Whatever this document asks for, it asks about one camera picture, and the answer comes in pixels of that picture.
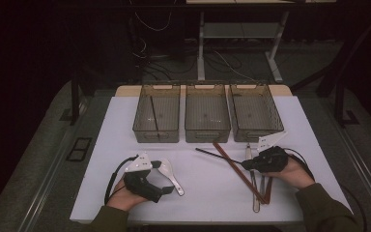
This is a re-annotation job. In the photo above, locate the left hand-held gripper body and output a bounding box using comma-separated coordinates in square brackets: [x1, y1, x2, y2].
[123, 152, 164, 204]

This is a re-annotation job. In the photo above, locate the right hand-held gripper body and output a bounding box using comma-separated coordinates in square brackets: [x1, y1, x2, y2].
[245, 130, 290, 174]

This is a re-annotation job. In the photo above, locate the white ceramic spoon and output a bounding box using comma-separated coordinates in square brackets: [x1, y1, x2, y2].
[156, 158, 186, 197]

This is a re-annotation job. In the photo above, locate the red wooden spoon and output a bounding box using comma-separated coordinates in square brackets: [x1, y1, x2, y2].
[265, 176, 274, 205]

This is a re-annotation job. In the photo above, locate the black chopstick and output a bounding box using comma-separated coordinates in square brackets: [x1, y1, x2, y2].
[195, 147, 243, 164]
[150, 95, 161, 142]

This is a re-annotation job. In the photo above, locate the grey translucent plastic bin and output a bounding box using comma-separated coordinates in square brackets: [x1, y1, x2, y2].
[185, 84, 232, 144]
[132, 84, 182, 144]
[228, 83, 285, 143]

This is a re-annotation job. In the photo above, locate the person's left hand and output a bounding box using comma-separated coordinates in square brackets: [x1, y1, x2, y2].
[106, 178, 149, 213]

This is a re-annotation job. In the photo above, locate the person's right hand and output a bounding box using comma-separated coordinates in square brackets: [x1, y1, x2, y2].
[264, 156, 317, 190]

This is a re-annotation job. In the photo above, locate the white table mat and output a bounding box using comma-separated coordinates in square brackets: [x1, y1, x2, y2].
[70, 95, 352, 225]

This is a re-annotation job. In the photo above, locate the wooden table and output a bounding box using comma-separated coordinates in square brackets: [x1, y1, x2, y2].
[114, 84, 294, 98]

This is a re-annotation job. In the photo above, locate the black metal stand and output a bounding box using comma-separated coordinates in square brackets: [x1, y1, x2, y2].
[59, 69, 93, 127]
[332, 73, 361, 129]

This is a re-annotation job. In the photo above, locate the black slanted stand leg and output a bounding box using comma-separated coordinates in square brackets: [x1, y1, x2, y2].
[290, 13, 371, 98]

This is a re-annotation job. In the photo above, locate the white desk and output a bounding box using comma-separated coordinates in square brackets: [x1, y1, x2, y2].
[185, 0, 337, 83]

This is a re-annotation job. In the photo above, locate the left hand-held gripper cable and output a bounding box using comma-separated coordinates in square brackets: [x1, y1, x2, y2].
[103, 155, 139, 206]

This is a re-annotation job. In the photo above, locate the hand-held gripper cable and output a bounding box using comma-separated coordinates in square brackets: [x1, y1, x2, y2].
[103, 155, 139, 206]
[283, 147, 368, 232]

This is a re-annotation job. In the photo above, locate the right hand-held gripper cable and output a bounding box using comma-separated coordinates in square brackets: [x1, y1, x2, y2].
[283, 147, 368, 232]

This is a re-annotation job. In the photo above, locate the black floor socket frame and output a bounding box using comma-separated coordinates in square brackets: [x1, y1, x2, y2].
[66, 136, 93, 162]

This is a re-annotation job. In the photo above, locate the metal floor rail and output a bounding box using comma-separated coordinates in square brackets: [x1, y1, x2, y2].
[17, 96, 90, 232]
[322, 100, 371, 220]

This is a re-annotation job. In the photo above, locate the black floor cable bundle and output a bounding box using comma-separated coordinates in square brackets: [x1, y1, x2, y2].
[131, 32, 197, 81]

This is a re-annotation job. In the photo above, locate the white floor cable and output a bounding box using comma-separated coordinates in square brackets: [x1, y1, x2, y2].
[212, 49, 259, 82]

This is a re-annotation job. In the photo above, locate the white hanging cable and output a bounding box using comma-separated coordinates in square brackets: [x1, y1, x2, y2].
[134, 11, 172, 33]

